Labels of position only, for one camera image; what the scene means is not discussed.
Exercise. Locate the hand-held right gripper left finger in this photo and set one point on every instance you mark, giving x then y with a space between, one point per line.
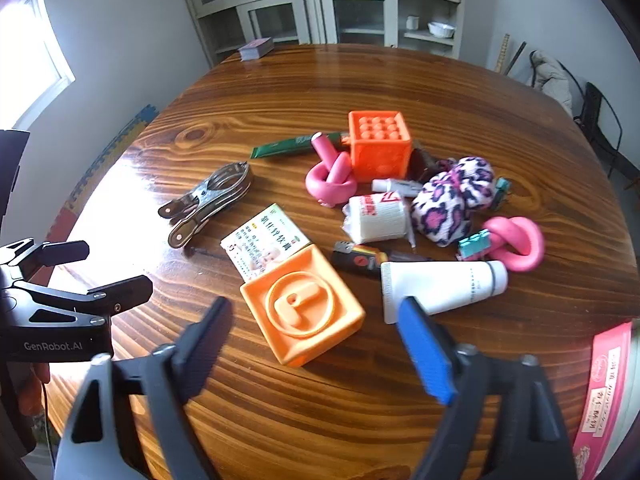
207 345

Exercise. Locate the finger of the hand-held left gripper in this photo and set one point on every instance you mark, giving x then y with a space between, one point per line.
60 252
125 290

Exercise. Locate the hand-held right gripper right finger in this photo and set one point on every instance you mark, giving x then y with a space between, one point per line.
425 355

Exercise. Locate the large white tube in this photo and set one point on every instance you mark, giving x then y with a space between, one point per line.
440 285

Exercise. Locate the metal spring clamp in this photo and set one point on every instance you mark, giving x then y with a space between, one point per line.
200 222

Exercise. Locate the black lighter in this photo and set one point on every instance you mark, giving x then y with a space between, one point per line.
362 260

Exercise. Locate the white and green medicine box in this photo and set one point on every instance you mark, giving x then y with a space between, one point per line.
265 245

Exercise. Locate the teal binder clip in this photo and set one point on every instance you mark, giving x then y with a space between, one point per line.
475 246
500 194

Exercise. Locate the pink knot toy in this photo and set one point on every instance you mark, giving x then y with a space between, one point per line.
520 245
332 180

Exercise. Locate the white bandage roll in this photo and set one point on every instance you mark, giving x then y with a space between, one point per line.
375 217

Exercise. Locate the leopard print plush pouch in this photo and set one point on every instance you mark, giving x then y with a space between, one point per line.
450 200

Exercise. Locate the pink box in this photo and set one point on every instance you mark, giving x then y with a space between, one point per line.
607 400

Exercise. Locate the orange cube with bumps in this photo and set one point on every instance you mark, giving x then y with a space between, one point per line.
380 150

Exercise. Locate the green tube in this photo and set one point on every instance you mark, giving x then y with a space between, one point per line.
285 146

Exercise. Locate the person's left hand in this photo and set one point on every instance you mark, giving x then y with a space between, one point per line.
35 387

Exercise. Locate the small white tube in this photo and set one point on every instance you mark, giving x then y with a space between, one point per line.
397 187

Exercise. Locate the small brown case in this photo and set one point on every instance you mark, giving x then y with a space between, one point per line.
427 162

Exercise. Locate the window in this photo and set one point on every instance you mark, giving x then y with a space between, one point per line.
35 60

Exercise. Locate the black metal chair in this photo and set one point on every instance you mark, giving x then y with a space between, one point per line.
597 120

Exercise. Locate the white jacket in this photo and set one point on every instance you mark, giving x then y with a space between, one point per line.
552 80

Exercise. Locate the dark stick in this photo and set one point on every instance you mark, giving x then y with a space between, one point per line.
516 58

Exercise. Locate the yellow ruler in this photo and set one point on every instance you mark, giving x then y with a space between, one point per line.
501 52

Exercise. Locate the white bowl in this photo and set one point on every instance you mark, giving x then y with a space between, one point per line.
441 30

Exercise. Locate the white cup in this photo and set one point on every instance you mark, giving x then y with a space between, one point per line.
412 22

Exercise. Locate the grey glass-door cabinet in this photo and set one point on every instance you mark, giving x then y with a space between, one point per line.
350 5

